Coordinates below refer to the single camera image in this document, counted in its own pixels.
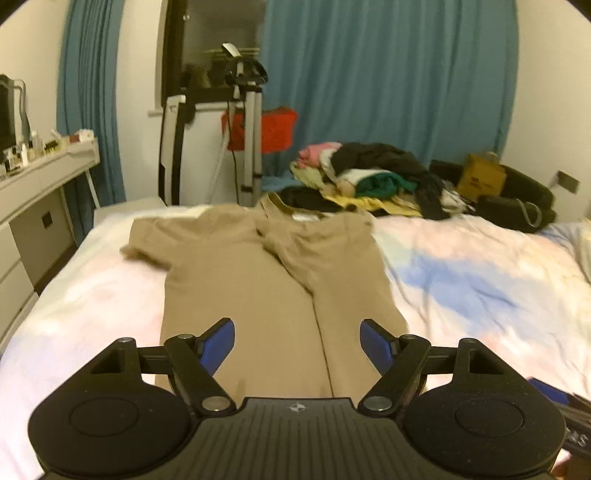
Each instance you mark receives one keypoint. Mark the grey wall socket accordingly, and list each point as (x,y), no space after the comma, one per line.
(568,181)

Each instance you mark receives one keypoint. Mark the yellow cardboard box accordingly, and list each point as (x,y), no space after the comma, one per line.
(480,177)

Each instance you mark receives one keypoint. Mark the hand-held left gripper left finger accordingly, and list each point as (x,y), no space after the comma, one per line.
(217,346)

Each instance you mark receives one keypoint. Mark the row of cosmetic bottles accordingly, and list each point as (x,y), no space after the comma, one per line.
(27,150)

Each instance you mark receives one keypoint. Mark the black bag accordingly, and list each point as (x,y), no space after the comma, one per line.
(521,198)

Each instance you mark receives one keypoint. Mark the wide blue curtain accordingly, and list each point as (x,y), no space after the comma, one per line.
(392,69)

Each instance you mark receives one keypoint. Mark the pile of assorted clothes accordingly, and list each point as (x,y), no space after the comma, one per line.
(378,180)

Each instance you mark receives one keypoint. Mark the red garment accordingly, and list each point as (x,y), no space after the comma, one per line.
(272,127)

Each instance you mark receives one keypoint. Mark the tripod with camera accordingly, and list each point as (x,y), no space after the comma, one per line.
(251,129)

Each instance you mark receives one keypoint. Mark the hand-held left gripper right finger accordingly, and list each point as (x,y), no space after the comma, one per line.
(376,346)

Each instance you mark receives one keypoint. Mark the dark blue cloth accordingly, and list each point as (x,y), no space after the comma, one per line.
(277,184)

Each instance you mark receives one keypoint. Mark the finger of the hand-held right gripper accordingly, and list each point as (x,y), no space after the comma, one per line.
(547,390)

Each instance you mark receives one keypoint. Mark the white dressing table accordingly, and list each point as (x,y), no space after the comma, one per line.
(37,207)

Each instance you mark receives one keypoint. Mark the black wall socket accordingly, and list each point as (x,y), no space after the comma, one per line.
(46,219)

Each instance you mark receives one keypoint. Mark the wavy framed mirror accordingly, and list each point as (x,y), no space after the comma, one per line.
(11,115)

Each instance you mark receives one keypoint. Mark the tan trousers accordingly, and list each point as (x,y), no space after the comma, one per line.
(277,300)

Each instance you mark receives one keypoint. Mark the bed with pastel sheet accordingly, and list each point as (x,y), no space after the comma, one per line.
(485,300)

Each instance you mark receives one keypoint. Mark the narrow blue curtain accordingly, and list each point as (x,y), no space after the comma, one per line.
(87,92)

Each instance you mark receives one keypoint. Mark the small white box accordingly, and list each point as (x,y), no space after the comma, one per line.
(85,136)

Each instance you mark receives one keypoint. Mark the folded black white treadmill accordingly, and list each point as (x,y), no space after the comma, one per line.
(173,147)

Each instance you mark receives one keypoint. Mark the dark window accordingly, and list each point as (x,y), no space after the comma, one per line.
(207,37)

